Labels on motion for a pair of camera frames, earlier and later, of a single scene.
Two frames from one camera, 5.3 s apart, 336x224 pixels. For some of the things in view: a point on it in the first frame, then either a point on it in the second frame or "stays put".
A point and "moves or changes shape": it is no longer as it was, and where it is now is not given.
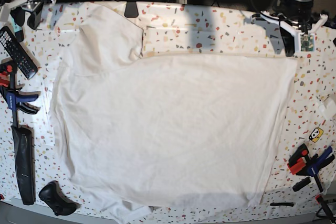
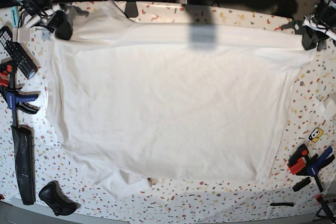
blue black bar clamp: x=10 y=91 stays put
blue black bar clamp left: x=24 y=143 stays put
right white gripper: x=18 y=13 to x=63 y=28
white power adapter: x=326 y=106 stays put
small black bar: x=301 y=183 stays put
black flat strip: x=291 y=204 stays put
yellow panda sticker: x=316 y=134 stays put
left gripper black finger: x=289 y=42 to x=311 y=37
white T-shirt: x=141 y=130 moves or changes shape
